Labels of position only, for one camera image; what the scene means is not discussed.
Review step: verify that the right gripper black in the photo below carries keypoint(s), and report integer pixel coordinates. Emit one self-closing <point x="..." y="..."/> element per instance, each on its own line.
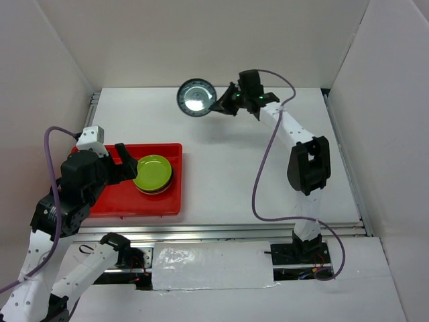
<point x="223" y="104"/>

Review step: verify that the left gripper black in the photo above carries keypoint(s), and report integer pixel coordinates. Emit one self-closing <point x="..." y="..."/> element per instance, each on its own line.
<point x="129" y="168"/>

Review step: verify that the green plate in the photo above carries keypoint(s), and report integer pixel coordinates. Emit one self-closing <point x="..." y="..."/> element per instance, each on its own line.
<point x="153" y="162"/>

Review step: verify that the blue patterned plate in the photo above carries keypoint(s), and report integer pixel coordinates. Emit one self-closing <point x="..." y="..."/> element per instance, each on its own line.
<point x="195" y="97"/>

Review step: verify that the black plate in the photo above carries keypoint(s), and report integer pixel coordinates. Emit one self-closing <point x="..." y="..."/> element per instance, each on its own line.
<point x="169" y="186"/>

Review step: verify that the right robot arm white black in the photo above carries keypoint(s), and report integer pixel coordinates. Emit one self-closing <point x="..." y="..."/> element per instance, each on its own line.
<point x="309" y="163"/>

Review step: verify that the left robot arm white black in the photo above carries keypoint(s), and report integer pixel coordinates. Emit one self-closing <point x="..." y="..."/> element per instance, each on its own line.
<point x="38" y="295"/>

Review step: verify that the red plastic bin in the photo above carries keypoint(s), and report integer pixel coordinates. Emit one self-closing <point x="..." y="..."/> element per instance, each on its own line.
<point x="124" y="200"/>

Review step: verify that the white foam cover board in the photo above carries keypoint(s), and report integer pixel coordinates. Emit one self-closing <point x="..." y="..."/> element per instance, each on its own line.
<point x="212" y="266"/>

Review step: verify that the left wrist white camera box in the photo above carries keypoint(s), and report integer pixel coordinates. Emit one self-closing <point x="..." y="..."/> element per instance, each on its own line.
<point x="92" y="138"/>

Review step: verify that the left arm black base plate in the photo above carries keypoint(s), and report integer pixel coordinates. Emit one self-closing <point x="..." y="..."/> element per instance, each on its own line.
<point x="131" y="258"/>

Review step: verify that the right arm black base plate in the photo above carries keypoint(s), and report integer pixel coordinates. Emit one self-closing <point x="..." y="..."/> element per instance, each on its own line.
<point x="287" y="254"/>

